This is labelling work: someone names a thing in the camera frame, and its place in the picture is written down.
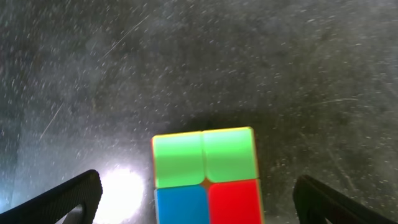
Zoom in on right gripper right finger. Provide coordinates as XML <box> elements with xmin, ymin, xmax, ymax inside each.
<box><xmin>292</xmin><ymin>174</ymin><xmax>398</xmax><ymax>224</ymax></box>

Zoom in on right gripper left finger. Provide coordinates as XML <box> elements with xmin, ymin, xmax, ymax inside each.
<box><xmin>0</xmin><ymin>169</ymin><xmax>103</xmax><ymax>224</ymax></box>

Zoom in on many-coloured puzzle cube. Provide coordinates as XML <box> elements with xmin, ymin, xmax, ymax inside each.
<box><xmin>151</xmin><ymin>126</ymin><xmax>265</xmax><ymax>224</ymax></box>

